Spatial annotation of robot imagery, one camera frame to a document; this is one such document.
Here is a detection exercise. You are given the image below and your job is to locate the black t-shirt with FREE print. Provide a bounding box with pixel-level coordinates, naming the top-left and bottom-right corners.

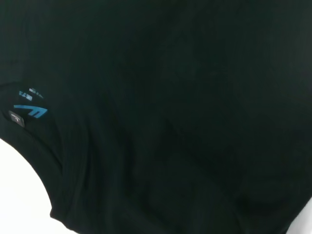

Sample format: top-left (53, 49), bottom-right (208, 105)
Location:
top-left (0, 0), bottom-right (312, 234)

